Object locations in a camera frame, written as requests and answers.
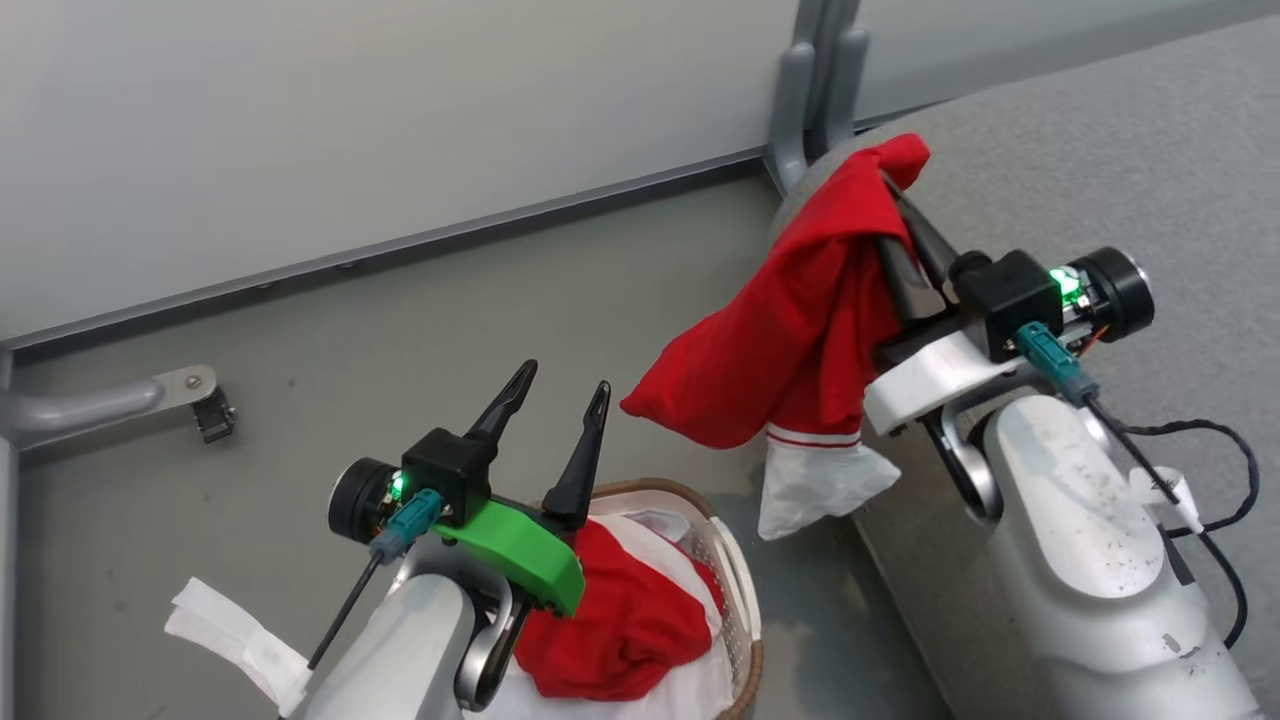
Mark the grey partition base rail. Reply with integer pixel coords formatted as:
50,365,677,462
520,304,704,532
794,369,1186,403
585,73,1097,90
0,148,776,353

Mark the red shirt with white sleeve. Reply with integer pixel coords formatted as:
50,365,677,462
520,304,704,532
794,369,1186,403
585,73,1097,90
620,133,932,542

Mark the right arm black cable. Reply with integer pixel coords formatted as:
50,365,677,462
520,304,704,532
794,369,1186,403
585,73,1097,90
1015,322,1260,652

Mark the white strap on left arm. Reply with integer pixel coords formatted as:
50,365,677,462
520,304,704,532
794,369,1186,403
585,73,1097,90
164,577,312,717

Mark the grey fabric sofa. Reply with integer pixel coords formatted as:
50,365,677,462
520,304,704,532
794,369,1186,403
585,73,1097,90
770,15,1280,720

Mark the small black caster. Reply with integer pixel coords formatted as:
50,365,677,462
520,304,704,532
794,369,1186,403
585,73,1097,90
192,389,239,445

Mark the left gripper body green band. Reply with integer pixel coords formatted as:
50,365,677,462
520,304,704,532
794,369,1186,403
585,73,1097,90
328,428,587,617

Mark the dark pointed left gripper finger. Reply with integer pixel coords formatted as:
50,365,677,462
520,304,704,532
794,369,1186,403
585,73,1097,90
541,380,612,532
465,360,539,461

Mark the plain red garment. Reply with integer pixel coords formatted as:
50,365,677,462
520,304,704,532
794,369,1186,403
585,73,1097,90
514,520,727,702

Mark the grey metal partition foot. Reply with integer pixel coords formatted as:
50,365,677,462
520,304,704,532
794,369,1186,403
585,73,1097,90
0,364,219,451

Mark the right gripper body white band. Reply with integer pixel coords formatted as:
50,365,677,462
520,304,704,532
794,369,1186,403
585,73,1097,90
864,246,1156,436

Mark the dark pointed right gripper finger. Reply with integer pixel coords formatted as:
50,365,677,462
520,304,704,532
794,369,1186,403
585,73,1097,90
882,174,963,292
877,236,947,327

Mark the grey metal partition post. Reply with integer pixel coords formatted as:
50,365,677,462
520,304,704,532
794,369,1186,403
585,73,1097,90
765,0,872,197

